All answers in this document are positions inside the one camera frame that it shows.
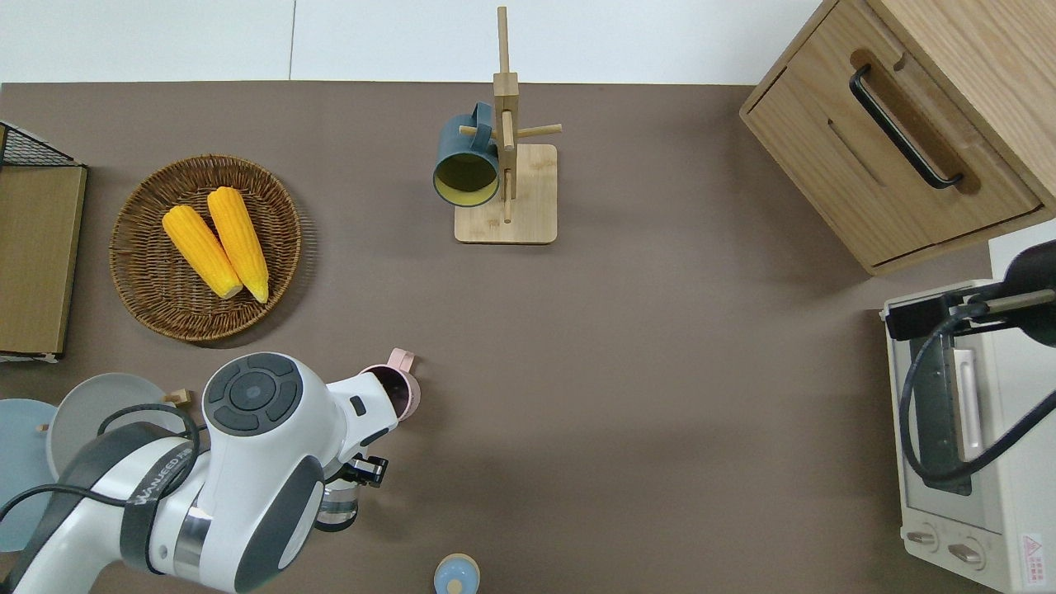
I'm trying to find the pink mug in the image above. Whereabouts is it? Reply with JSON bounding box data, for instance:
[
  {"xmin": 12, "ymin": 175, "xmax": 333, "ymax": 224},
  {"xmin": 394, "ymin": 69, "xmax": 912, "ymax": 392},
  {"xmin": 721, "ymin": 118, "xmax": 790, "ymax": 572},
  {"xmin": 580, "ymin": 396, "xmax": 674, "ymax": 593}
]
[{"xmin": 359, "ymin": 347, "xmax": 422, "ymax": 423}]

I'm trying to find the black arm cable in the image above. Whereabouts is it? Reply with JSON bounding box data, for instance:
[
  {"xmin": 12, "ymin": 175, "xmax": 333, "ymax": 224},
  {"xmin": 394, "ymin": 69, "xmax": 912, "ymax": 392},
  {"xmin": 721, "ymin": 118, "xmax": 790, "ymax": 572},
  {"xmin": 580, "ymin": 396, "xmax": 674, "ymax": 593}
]
[
  {"xmin": 0, "ymin": 403, "xmax": 203, "ymax": 529},
  {"xmin": 898, "ymin": 289, "xmax": 1056, "ymax": 488}
]

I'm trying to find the cream oven door handle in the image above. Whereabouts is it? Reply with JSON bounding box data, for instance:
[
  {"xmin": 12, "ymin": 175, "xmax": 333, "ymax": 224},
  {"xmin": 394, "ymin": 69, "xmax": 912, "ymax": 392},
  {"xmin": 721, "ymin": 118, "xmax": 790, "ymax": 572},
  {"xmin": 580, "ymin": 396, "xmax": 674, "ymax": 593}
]
[{"xmin": 947, "ymin": 346, "xmax": 988, "ymax": 463}]

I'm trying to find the yellow corn cob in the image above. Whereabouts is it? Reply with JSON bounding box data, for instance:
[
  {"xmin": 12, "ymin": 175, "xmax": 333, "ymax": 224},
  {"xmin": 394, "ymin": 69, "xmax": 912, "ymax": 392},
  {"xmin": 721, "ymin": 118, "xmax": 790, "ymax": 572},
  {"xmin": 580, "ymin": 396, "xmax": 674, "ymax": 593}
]
[
  {"xmin": 206, "ymin": 186, "xmax": 271, "ymax": 304},
  {"xmin": 162, "ymin": 205, "xmax": 245, "ymax": 300}
]

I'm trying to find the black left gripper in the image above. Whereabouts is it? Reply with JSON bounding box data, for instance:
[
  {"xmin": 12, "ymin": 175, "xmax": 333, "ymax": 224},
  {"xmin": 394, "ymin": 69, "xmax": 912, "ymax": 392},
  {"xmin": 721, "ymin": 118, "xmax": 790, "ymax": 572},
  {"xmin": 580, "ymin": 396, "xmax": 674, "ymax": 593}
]
[{"xmin": 340, "ymin": 454, "xmax": 390, "ymax": 489}]

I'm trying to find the light blue plate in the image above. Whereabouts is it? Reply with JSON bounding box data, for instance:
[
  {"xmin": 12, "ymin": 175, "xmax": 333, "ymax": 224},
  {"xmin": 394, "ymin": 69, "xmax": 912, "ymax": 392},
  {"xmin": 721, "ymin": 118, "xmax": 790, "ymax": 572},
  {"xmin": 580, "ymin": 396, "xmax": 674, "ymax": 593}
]
[{"xmin": 0, "ymin": 398, "xmax": 60, "ymax": 554}]

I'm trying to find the black branded strap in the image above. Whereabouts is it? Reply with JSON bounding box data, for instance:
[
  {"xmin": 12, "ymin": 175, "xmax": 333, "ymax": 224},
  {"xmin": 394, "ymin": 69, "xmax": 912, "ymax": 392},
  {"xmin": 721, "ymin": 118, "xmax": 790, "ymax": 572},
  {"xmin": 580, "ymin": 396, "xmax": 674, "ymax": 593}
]
[{"xmin": 120, "ymin": 423, "xmax": 201, "ymax": 576}]

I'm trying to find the wooden cabinet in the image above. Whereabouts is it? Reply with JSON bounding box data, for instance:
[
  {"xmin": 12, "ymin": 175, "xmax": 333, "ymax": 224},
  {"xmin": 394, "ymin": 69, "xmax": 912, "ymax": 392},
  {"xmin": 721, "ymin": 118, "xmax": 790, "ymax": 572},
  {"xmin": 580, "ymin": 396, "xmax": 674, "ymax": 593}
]
[{"xmin": 739, "ymin": 0, "xmax": 1056, "ymax": 277}]

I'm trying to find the grey plate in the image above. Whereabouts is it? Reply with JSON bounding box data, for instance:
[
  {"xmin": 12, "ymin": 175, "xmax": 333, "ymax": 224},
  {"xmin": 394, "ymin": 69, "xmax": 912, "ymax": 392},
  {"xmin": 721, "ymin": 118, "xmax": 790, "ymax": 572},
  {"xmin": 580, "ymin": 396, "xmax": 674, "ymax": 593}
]
[{"xmin": 45, "ymin": 373, "xmax": 189, "ymax": 483}]

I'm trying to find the clear drinking glass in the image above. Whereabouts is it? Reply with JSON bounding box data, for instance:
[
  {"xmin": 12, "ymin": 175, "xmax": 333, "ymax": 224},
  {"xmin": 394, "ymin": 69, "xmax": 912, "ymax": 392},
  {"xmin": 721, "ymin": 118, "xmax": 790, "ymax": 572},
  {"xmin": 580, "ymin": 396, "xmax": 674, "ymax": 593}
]
[{"xmin": 313, "ymin": 481, "xmax": 361, "ymax": 534}]

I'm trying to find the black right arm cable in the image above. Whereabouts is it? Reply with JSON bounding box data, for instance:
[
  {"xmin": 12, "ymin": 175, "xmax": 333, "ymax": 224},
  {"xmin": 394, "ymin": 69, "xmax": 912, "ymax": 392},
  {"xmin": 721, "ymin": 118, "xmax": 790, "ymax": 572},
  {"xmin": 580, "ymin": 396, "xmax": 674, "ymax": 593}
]
[{"xmin": 898, "ymin": 289, "xmax": 1056, "ymax": 488}]

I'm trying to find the black cabinet handle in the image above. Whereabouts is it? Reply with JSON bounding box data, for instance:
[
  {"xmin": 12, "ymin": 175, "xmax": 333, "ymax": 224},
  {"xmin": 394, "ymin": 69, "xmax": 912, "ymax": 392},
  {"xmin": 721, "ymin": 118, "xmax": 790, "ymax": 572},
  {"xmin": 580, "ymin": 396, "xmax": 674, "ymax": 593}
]
[{"xmin": 849, "ymin": 64, "xmax": 964, "ymax": 190}]

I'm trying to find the cream toaster oven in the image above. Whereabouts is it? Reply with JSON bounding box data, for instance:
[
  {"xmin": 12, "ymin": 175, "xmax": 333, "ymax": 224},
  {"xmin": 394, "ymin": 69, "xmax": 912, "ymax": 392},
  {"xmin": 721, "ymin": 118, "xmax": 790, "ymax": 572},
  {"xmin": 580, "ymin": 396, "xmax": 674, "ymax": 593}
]
[{"xmin": 881, "ymin": 279, "xmax": 1056, "ymax": 594}]

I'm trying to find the wooden mug tree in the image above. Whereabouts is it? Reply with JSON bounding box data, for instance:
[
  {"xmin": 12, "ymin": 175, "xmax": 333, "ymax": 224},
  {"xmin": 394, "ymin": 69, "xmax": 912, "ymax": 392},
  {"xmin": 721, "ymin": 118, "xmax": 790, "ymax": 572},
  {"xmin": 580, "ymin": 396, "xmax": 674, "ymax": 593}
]
[{"xmin": 454, "ymin": 7, "xmax": 564, "ymax": 245}]

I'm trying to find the brown table mat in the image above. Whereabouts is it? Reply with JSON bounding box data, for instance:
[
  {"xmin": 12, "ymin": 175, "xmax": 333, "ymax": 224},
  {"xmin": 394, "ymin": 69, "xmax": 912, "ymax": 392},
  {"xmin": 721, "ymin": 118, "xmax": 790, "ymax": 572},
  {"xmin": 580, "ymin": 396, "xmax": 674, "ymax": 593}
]
[{"xmin": 0, "ymin": 80, "xmax": 999, "ymax": 594}]

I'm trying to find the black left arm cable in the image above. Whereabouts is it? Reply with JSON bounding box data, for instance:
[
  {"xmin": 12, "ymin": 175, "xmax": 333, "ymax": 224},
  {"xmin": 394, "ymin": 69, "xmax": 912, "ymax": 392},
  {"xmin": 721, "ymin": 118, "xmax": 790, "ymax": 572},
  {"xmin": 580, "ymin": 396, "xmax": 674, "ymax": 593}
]
[{"xmin": 0, "ymin": 403, "xmax": 203, "ymax": 529}]

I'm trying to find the brown wicker basket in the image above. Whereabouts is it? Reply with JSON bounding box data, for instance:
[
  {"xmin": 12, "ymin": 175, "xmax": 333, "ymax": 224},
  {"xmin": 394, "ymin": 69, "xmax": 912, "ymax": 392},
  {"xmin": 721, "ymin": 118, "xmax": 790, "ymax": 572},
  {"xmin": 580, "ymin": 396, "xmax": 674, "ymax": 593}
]
[{"xmin": 109, "ymin": 154, "xmax": 304, "ymax": 342}]

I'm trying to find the dark blue mug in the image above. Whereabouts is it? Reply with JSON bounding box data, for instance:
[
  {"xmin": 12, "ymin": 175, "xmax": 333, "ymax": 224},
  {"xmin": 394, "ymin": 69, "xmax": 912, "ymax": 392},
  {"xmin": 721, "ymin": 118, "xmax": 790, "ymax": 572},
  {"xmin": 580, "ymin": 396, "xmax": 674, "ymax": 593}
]
[{"xmin": 432, "ymin": 101, "xmax": 504, "ymax": 209}]

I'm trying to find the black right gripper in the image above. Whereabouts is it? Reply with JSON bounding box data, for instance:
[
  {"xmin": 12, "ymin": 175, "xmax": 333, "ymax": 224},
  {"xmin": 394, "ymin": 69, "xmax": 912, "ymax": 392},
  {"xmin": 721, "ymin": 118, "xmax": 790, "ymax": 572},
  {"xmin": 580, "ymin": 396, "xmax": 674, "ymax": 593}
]
[{"xmin": 885, "ymin": 291, "xmax": 962, "ymax": 342}]

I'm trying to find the wire box with wooden lid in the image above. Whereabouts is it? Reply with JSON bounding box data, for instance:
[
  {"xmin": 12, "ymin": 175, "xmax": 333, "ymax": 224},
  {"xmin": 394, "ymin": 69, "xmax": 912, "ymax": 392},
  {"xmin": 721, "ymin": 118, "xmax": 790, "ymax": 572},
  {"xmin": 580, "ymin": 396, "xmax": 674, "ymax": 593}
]
[{"xmin": 0, "ymin": 122, "xmax": 89, "ymax": 364}]

